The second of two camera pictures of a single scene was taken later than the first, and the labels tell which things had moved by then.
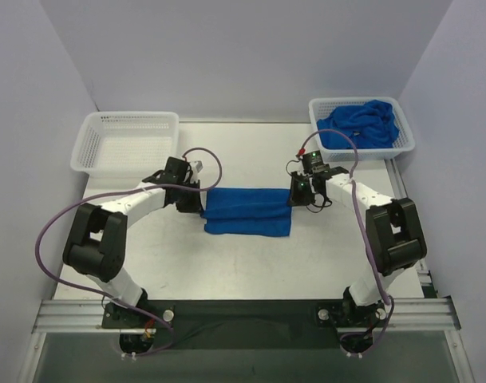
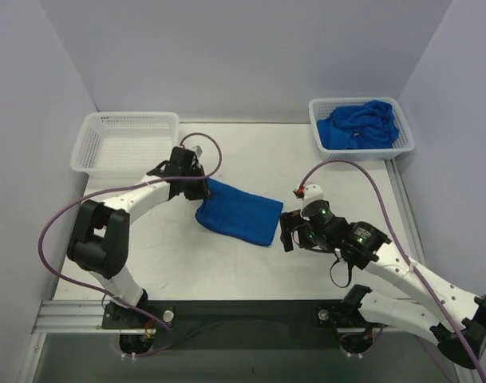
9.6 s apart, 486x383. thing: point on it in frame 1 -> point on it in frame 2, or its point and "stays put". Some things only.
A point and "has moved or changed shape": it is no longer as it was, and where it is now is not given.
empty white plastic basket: (126, 144) stays put
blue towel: (255, 211) has moved or changed shape
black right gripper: (299, 193) -> (290, 228)
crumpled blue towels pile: (370, 124) stays put
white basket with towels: (377, 126) stays put
